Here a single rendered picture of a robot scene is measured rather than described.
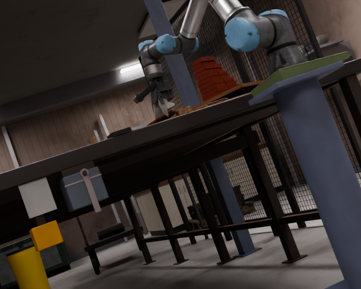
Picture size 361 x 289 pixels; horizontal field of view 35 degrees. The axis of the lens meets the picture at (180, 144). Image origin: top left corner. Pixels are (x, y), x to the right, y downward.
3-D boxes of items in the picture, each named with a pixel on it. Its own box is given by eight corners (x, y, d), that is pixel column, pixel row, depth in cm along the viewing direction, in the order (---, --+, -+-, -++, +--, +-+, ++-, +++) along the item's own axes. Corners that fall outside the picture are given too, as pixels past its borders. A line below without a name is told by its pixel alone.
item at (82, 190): (114, 206, 207) (96, 158, 208) (77, 219, 201) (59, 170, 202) (106, 209, 217) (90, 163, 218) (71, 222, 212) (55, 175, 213)
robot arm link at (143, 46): (144, 39, 247) (133, 46, 254) (150, 63, 246) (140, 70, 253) (159, 38, 252) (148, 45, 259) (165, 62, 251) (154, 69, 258)
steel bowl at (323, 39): (337, 40, 686) (334, 31, 687) (314, 48, 677) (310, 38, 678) (324, 49, 718) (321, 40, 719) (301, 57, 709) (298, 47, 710)
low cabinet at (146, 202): (289, 188, 948) (270, 140, 954) (168, 236, 889) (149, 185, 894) (251, 196, 1115) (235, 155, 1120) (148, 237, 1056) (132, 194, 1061)
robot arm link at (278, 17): (303, 40, 211) (291, 6, 213) (279, 42, 203) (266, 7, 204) (280, 53, 221) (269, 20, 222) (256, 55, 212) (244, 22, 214)
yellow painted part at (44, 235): (63, 241, 199) (40, 177, 201) (38, 251, 196) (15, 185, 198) (60, 242, 207) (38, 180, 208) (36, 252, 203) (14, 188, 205)
